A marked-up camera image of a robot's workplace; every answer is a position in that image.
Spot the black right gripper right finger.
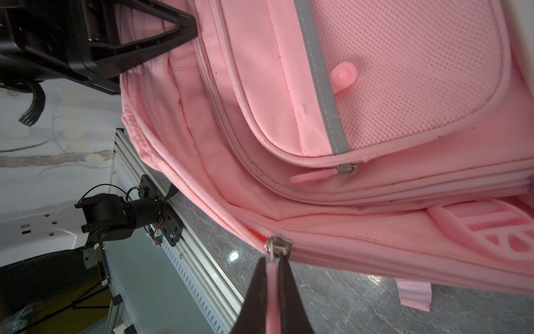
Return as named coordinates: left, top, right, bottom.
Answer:
left=278, top=256, right=314, bottom=334

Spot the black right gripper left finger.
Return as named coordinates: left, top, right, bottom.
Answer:
left=230, top=257, right=268, bottom=334

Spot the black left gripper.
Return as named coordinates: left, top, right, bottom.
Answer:
left=1, top=1, right=197, bottom=94

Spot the pink backpack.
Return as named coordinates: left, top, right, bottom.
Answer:
left=120, top=1, right=533, bottom=333

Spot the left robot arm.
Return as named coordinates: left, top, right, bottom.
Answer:
left=1, top=1, right=197, bottom=266

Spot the aluminium frame rail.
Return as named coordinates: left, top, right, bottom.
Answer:
left=103, top=129, right=245, bottom=334

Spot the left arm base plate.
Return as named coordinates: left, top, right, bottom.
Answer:
left=139, top=174, right=185, bottom=247

